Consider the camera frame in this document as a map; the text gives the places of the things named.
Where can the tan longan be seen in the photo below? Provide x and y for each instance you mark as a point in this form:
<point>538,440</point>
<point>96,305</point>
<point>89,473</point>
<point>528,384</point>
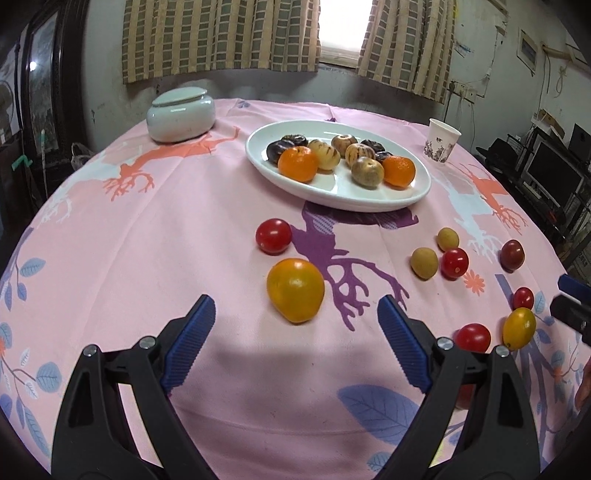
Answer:
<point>447,239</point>
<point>424,262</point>

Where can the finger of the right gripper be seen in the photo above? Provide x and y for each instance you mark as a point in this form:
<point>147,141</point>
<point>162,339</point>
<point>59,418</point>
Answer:
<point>572,306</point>

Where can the orange mandarin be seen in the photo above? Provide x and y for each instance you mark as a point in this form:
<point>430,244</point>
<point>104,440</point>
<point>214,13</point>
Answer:
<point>400,171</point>
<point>299,164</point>

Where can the striped pepino melon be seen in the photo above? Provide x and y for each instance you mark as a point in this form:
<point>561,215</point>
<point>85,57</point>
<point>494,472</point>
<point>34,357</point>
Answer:
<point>328,156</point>

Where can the pink printed tablecloth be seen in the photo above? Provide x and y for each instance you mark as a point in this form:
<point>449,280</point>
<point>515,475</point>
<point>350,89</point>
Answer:
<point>296,379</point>

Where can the dark red plum tomato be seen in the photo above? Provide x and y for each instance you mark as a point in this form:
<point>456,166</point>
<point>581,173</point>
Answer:
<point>512,255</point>

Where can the pale green ceramic jar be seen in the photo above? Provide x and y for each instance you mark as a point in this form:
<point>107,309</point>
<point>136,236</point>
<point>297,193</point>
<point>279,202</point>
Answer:
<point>180,114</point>

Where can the dark water chestnut on plate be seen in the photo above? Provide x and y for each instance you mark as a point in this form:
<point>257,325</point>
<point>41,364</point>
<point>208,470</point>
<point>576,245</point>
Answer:
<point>296,139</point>

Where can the checkered curtain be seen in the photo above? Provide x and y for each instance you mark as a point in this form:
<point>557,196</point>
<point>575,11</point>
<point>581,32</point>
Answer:
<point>167,38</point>
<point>409,45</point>

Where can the white oval plate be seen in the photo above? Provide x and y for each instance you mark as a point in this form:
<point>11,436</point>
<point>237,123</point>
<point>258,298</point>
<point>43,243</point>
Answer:
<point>337,189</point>

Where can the yellow orange tomato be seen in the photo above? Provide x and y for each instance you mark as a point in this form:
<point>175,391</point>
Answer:
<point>296,289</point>

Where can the striped yellow pepino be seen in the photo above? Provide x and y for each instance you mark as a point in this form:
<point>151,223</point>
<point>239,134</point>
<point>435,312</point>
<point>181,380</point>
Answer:
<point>356,151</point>

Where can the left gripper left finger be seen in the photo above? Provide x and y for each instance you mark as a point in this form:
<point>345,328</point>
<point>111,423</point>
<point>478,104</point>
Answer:
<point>93,438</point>

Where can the dark purple water chestnut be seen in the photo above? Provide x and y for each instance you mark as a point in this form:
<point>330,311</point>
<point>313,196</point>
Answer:
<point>275,149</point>

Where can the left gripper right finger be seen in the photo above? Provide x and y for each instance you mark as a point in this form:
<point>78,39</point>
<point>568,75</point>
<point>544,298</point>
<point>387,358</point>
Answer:
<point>499,438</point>

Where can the small red cherry tomato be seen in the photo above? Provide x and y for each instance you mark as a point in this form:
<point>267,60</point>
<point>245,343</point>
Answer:
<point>523,297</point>

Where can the dark yellow tomato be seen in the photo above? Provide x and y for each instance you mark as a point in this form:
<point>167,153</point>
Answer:
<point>519,328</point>

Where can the low red cherry tomato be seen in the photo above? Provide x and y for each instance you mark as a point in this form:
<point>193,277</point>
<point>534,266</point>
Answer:
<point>473,337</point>

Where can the left checkered curtain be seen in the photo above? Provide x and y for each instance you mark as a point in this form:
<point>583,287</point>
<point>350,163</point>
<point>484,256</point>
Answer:
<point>167,38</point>

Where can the right checkered curtain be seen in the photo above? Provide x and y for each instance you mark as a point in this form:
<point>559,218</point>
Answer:
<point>409,45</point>

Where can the patterned paper cup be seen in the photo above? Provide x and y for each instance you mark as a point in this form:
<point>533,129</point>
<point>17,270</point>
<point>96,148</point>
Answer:
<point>441,140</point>

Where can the brown passion fruit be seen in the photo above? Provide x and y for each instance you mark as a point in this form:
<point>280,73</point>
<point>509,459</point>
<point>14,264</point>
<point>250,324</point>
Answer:
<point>342,142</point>

